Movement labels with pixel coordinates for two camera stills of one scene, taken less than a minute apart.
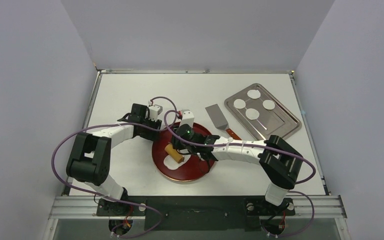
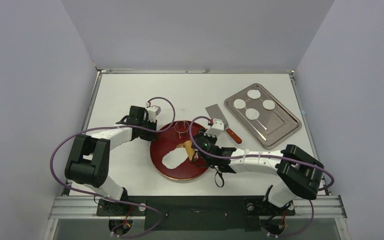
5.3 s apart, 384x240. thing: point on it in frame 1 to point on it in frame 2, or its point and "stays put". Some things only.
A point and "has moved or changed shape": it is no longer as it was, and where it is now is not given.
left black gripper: [153, 136] stays put
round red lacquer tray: [195, 169] stays put
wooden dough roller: [176, 156] has moved or changed shape
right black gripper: [180, 144] to [196, 148]
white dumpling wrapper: [254, 94] stays put
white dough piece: [172, 164] stays put
